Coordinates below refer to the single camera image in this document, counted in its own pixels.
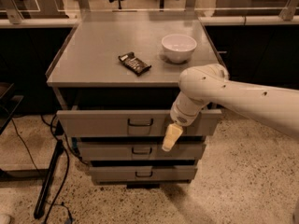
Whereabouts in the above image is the dark snack packet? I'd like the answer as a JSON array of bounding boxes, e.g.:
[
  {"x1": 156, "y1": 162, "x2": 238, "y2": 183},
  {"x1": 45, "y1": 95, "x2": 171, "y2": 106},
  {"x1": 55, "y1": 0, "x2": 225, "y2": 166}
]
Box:
[{"x1": 119, "y1": 52, "x2": 151, "y2": 77}]

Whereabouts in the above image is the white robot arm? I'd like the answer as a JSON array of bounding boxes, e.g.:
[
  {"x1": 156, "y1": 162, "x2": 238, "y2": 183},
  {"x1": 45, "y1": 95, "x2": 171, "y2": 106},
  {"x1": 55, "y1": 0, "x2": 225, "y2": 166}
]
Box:
[{"x1": 162, "y1": 63, "x2": 299, "y2": 151}]

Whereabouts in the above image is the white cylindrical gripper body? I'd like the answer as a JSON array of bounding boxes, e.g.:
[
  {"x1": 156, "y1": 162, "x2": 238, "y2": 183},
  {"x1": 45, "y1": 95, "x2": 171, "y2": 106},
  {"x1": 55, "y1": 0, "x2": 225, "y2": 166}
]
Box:
[{"x1": 170, "y1": 91, "x2": 207, "y2": 126}]

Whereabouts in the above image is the black floor cable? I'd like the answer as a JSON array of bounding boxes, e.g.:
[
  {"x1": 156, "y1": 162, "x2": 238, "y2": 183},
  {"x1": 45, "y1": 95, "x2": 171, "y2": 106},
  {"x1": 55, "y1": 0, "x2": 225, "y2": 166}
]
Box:
[{"x1": 0, "y1": 105, "x2": 88, "y2": 224}]

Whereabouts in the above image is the grey top drawer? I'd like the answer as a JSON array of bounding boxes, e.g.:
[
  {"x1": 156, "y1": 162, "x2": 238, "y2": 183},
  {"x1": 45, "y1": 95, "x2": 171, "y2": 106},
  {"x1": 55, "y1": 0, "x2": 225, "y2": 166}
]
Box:
[{"x1": 56, "y1": 105, "x2": 223, "y2": 138}]

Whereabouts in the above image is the dark side table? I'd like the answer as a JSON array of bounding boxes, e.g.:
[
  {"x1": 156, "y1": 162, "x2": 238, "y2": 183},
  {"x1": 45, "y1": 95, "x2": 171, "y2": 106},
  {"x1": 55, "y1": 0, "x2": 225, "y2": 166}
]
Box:
[{"x1": 0, "y1": 82, "x2": 23, "y2": 134}]

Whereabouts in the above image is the white ceramic bowl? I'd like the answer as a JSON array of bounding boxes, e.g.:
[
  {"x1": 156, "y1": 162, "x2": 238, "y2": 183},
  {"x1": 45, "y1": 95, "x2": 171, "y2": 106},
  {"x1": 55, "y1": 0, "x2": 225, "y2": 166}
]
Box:
[{"x1": 162, "y1": 34, "x2": 197, "y2": 63}]

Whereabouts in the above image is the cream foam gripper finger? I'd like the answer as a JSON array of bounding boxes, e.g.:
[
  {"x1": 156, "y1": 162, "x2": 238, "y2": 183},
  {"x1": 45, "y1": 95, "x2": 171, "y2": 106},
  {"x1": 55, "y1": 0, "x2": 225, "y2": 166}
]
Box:
[{"x1": 162, "y1": 123, "x2": 183, "y2": 152}]

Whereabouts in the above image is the black table leg bar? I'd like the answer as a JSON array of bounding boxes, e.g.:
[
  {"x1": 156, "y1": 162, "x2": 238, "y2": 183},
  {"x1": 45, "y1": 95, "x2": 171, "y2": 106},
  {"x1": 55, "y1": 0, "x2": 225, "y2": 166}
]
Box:
[{"x1": 34, "y1": 140, "x2": 64, "y2": 219}]

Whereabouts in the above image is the grey middle drawer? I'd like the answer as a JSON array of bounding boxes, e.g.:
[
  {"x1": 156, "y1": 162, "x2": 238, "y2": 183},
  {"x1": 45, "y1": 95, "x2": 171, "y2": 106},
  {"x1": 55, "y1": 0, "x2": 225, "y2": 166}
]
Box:
[{"x1": 78, "y1": 142, "x2": 206, "y2": 161}]

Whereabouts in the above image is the grey drawer cabinet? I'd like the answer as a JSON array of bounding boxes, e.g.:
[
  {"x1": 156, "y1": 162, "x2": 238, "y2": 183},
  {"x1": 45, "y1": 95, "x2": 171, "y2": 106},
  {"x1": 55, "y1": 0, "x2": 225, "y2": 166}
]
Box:
[{"x1": 48, "y1": 12, "x2": 221, "y2": 185}]

